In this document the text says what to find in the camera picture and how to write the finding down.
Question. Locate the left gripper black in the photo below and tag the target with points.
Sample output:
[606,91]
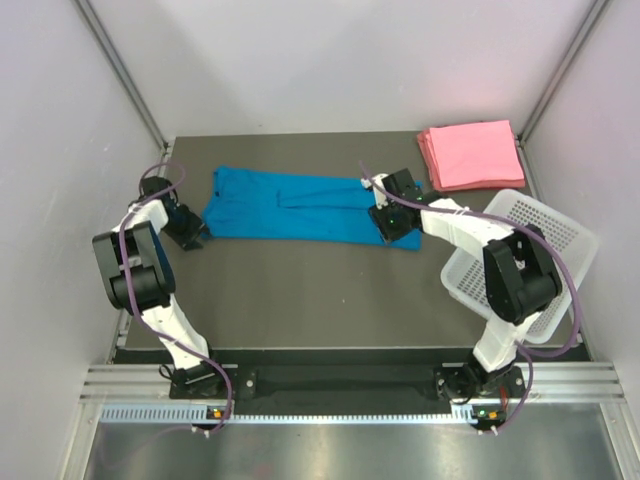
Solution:
[196,227]

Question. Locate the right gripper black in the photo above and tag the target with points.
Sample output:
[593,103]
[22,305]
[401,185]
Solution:
[378,215]

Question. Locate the blue t shirt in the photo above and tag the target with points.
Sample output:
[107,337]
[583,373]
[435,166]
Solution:
[250,204]

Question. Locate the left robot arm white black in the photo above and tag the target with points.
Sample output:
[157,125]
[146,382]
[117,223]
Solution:
[137,277]

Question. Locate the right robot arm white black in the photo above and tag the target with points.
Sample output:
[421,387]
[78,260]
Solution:
[520,276]

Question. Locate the folded pink t shirt stack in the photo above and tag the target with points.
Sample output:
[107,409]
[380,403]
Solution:
[481,155]

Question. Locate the white perforated plastic basket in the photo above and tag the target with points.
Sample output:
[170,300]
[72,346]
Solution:
[463,275]

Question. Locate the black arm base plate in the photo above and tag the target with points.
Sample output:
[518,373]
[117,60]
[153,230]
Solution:
[354,382]

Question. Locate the left aluminium corner post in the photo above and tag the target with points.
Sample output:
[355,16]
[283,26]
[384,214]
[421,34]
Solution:
[118,67]

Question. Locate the aluminium corner post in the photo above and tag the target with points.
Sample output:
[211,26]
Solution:
[118,67]
[593,16]

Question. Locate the aluminium frame rail front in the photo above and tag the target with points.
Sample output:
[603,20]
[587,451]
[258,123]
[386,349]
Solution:
[553,382]

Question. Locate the right aluminium corner post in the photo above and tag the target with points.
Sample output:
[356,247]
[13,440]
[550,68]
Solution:
[593,16]

